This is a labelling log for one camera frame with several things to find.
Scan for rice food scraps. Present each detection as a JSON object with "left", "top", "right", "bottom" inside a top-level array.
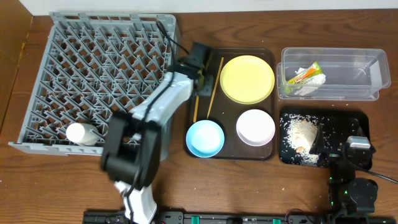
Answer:
[{"left": 280, "top": 113, "right": 358, "bottom": 166}]

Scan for white tissue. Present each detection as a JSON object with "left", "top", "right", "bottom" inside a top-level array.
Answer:
[{"left": 294, "top": 69, "right": 326, "bottom": 96}]

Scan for white bowl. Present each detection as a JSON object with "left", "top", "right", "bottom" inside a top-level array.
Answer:
[{"left": 236, "top": 109, "right": 275, "bottom": 147}]

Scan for green orange snack wrapper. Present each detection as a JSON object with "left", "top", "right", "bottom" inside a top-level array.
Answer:
[{"left": 284, "top": 62, "right": 323, "bottom": 94}]

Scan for white paper cup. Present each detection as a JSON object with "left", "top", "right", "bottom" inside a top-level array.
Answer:
[{"left": 66, "top": 123, "right": 99, "bottom": 146}]

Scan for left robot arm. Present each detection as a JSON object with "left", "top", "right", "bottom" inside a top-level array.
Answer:
[{"left": 100, "top": 42, "right": 213, "bottom": 223}]

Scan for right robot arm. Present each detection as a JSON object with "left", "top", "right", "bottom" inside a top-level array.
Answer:
[{"left": 310, "top": 125, "right": 378, "bottom": 223}]

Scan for black waste tray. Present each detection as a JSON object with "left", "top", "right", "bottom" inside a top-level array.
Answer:
[{"left": 279, "top": 106, "right": 371, "bottom": 167}]

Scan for clear plastic waste bin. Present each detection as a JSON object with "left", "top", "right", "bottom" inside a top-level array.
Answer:
[{"left": 276, "top": 47, "right": 391, "bottom": 101}]

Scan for yellow round plate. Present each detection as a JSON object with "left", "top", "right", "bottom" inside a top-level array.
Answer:
[{"left": 220, "top": 55, "right": 275, "bottom": 105}]

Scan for dark brown serving tray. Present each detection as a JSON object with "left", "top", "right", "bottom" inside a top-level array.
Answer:
[{"left": 186, "top": 48, "right": 275, "bottom": 161}]

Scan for light blue bowl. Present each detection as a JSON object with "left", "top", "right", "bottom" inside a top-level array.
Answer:
[{"left": 185, "top": 120, "right": 225, "bottom": 158}]

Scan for grey plastic dish rack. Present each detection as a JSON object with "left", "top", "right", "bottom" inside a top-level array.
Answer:
[{"left": 13, "top": 12, "right": 180, "bottom": 156}]

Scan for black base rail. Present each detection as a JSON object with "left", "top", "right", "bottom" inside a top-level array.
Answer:
[{"left": 82, "top": 210, "right": 398, "bottom": 224}]

